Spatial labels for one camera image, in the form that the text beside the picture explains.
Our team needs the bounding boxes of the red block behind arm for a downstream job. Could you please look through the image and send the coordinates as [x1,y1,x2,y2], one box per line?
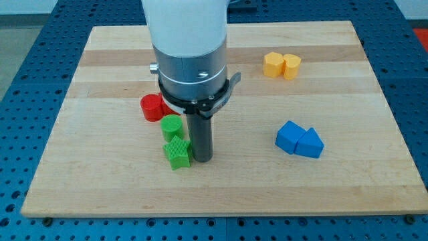
[158,92,180,116]

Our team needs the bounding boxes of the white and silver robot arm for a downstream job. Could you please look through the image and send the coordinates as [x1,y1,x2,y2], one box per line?
[142,0,229,100]

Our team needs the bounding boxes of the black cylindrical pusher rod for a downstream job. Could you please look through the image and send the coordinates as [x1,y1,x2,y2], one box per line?
[186,114,213,163]

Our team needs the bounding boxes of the green cylinder block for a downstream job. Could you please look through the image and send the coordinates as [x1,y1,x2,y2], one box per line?
[160,114,184,142]

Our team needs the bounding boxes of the green star block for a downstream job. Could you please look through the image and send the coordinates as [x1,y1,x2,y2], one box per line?
[163,136,192,171]

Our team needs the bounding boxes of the red cylinder block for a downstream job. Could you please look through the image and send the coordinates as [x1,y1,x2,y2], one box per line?
[140,94,164,122]

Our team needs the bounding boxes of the blue cube block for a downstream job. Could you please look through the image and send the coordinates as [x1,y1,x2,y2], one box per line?
[275,120,306,155]

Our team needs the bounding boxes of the yellow hexagon block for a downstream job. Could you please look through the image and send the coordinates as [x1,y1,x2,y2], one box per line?
[263,52,284,78]

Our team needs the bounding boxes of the wooden board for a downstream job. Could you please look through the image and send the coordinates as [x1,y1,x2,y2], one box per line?
[21,21,427,218]

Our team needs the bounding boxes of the yellow half-round block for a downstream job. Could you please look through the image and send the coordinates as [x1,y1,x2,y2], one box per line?
[283,54,302,80]

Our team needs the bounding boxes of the blue triangle block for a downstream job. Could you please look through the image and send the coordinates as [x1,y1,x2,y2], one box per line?
[294,127,324,159]

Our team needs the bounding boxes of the black clamp ring with lever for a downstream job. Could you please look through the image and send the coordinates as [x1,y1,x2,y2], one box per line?
[157,72,241,119]

